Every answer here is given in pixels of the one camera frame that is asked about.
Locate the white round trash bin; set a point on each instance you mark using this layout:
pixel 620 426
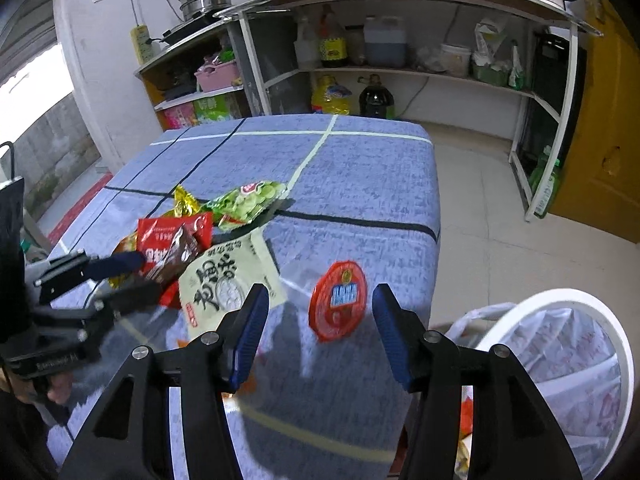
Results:
pixel 575 296

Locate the dark soy sauce jug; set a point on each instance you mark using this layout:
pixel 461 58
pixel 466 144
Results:
pixel 334 45

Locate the white trash bin with bag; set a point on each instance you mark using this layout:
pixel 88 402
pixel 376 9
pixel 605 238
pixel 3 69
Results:
pixel 560 385

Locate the crumpled white plastic bag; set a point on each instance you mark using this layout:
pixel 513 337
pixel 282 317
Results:
pixel 487 40

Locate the blue checked tablecloth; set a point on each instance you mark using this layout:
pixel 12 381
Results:
pixel 350 185

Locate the yellow cooking oil jug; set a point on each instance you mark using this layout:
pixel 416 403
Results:
pixel 330 97

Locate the yellow power strip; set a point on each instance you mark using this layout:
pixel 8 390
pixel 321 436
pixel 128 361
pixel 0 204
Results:
pixel 141 45

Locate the translucent jerry can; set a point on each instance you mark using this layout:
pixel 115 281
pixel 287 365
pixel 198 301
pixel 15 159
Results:
pixel 385 45

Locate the small green basket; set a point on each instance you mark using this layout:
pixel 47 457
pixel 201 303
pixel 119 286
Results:
pixel 490 75

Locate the white plastic bottle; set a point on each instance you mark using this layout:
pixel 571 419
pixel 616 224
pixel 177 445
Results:
pixel 306 45

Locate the pink plastic basket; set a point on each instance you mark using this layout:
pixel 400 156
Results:
pixel 217 77

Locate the green pea snack packet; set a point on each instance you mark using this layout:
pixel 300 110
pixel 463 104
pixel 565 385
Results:
pixel 245 200

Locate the red round cup lid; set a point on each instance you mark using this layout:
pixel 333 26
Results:
pixel 337 305

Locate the green glass bottle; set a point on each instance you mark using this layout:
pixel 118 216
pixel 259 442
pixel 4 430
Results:
pixel 545 185

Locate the person's left hand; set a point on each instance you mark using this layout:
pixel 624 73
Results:
pixel 57 387

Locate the brown snack packet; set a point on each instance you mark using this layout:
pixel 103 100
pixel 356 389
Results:
pixel 175 255

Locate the wooden door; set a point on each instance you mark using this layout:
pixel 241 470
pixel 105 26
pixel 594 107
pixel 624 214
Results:
pixel 610 110

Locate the red snack packet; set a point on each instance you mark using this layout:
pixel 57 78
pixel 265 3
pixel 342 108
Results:
pixel 160 232

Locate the low wooden shelf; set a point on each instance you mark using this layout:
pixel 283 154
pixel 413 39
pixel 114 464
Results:
pixel 150 85

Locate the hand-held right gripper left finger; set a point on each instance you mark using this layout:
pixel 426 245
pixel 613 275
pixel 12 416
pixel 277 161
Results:
pixel 247 332

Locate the gold foil wrapper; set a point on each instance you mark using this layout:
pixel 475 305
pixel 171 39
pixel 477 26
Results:
pixel 184 202

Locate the pink carton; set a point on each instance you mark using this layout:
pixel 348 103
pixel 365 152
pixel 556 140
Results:
pixel 178 116

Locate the black induction cooker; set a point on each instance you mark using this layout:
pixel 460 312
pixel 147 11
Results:
pixel 192 27

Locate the beige noodle packet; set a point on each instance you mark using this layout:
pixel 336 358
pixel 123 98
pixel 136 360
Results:
pixel 220 280

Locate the dark cooking oil jug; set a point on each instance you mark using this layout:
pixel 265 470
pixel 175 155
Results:
pixel 376 100

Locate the green carton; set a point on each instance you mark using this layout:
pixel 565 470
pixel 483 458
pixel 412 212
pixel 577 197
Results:
pixel 211 109

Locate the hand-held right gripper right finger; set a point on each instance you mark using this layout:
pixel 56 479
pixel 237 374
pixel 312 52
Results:
pixel 392 335

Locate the white plastic tub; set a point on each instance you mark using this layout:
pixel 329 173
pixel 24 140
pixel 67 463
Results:
pixel 456 60

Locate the white metal shelf unit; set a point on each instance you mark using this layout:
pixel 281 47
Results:
pixel 545 105

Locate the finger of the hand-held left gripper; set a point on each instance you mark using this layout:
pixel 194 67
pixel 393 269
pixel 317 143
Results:
pixel 137 295
pixel 120 262

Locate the yellow orange snack packet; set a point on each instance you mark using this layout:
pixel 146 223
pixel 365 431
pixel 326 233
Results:
pixel 127 245

